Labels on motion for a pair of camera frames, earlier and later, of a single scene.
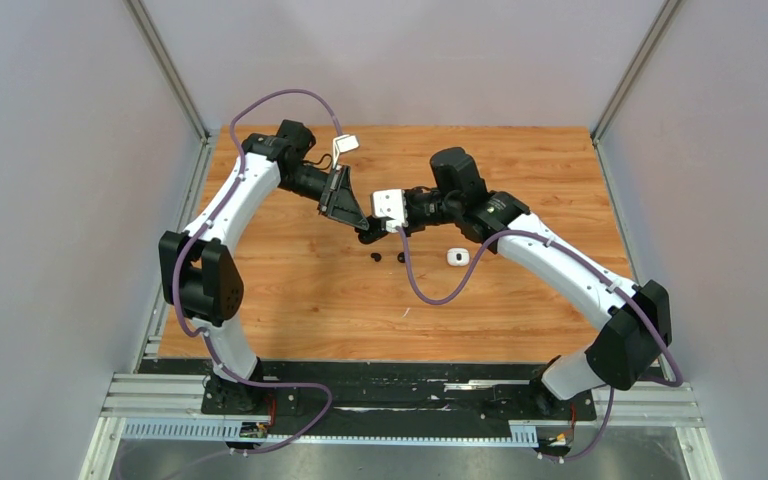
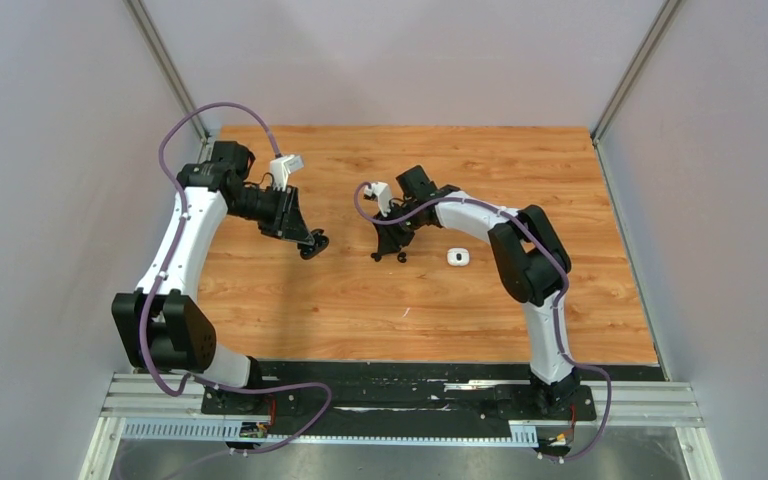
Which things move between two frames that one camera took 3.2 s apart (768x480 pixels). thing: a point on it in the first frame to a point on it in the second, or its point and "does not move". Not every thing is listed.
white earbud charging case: [458, 257] does not move
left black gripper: [341, 204] to [286, 221]
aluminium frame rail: [171, 409] does not move
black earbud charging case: [377, 229] to [321, 242]
